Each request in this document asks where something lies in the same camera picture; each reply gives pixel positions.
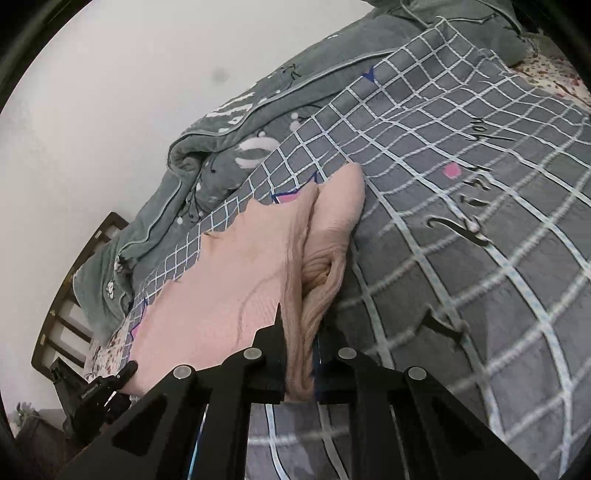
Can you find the pink knit sweater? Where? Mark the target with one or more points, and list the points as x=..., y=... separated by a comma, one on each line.
x=240, y=286

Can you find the grey floral quilt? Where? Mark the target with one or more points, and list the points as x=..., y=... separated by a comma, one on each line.
x=258, y=106

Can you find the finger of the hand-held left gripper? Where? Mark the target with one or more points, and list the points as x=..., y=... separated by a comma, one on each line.
x=122, y=371

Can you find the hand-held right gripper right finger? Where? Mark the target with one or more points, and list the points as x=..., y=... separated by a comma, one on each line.
x=323, y=369

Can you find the floral bedsheet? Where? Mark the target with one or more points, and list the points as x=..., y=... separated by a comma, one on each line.
x=561, y=76

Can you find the dark furniture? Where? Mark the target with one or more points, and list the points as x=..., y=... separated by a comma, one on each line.
x=39, y=438

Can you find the dark wooden headboard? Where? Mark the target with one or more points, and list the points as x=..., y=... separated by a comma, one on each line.
x=69, y=314

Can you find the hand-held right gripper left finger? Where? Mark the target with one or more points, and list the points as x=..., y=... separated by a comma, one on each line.
x=272, y=364

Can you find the grey checked blanket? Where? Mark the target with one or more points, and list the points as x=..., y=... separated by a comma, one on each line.
x=461, y=277

